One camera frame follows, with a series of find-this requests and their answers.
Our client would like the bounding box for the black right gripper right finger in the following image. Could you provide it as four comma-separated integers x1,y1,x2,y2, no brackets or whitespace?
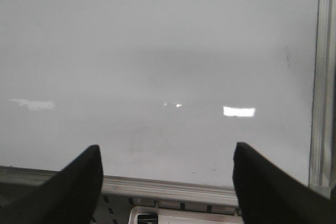
233,142,335,223

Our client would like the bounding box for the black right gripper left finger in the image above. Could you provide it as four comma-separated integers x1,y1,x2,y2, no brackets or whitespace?
1,145,103,223

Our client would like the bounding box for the white marker tray bin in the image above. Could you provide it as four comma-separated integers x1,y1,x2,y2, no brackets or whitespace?
128,206,244,223

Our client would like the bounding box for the white whiteboard with aluminium frame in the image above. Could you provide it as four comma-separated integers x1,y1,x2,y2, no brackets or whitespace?
1,0,335,205

